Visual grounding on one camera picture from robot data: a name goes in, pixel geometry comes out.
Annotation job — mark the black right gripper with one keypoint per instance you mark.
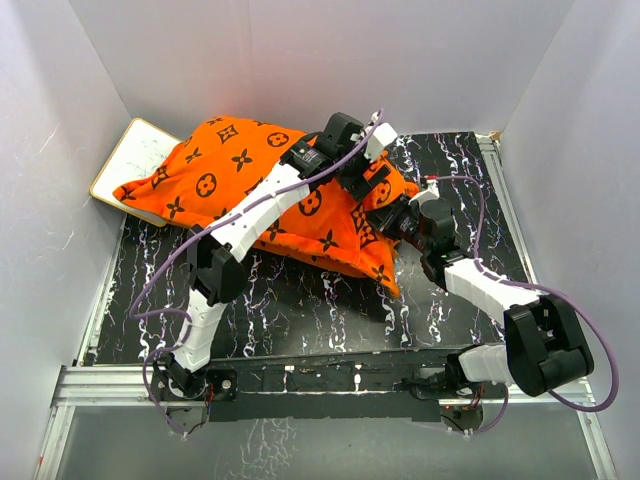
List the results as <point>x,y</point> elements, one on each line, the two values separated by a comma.
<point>385,218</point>

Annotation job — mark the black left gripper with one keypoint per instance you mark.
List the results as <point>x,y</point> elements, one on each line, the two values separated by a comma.
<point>356,185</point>

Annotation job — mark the orange patterned plush pillowcase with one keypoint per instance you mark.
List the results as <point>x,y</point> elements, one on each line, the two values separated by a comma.
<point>230,165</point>

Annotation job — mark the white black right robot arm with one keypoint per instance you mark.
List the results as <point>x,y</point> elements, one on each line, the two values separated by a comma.
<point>544,345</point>

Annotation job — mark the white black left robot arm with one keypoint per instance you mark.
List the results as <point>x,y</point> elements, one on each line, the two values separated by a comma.
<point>216,253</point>

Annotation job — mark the small white dry-erase board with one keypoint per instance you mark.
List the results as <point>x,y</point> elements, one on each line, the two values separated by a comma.
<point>142,148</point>

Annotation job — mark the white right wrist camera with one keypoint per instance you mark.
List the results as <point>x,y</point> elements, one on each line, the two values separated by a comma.
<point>429,191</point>

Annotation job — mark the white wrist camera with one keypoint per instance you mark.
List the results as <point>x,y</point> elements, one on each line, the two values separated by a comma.
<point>429,191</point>
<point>380,136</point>

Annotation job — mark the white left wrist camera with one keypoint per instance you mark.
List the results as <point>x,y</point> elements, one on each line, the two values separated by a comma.
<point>380,136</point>

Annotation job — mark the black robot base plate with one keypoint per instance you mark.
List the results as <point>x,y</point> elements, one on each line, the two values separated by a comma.
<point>399,383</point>

